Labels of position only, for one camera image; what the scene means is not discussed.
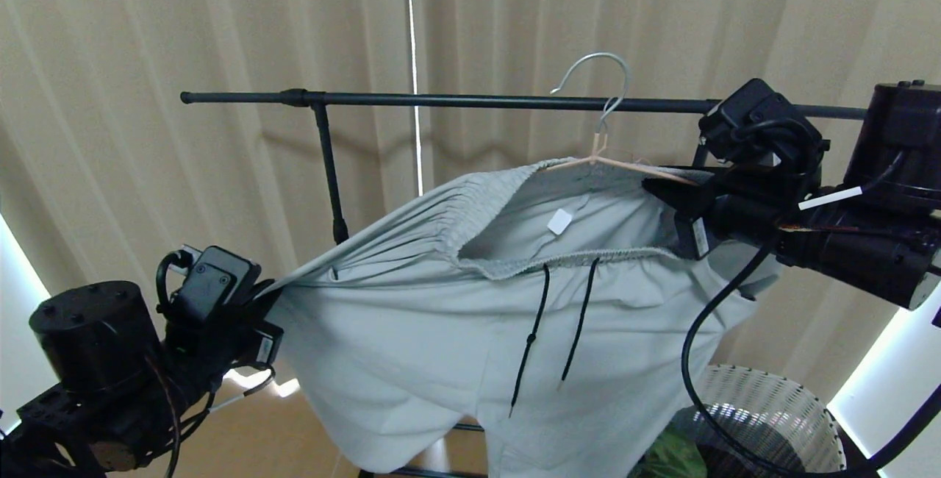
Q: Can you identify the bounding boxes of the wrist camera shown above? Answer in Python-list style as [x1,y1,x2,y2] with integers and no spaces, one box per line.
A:
[165,245,263,326]
[696,78,831,186]

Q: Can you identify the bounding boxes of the pink clothes hanger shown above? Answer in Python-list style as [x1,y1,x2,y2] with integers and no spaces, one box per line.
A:
[544,51,698,186]

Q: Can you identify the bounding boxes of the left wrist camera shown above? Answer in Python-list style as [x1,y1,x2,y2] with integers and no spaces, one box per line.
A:
[165,245,263,326]

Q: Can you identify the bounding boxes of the white laundry basket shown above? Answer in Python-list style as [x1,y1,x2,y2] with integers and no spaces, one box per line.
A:
[665,364,848,478]

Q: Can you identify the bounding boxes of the pale grey shorts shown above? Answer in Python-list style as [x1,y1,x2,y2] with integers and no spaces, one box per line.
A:
[257,158,784,478]

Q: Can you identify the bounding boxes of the black clothes rack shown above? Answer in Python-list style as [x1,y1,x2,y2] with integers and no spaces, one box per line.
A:
[180,88,870,478]

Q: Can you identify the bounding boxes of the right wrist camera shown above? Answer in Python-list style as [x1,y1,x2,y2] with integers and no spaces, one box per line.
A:
[696,78,831,186]

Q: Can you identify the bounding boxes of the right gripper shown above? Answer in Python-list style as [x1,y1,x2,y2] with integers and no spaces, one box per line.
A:
[673,193,941,311]

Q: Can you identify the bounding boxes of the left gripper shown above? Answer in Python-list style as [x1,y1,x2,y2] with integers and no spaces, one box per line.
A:
[87,313,285,474]

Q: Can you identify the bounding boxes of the beige curtain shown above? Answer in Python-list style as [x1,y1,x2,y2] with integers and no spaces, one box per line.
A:
[0,0,941,405]

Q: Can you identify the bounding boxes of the green garment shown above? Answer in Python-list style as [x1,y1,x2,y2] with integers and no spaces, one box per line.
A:
[629,425,708,478]

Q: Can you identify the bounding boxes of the black cable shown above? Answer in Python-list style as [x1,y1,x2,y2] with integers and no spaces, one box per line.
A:
[155,248,195,318]
[680,241,941,478]

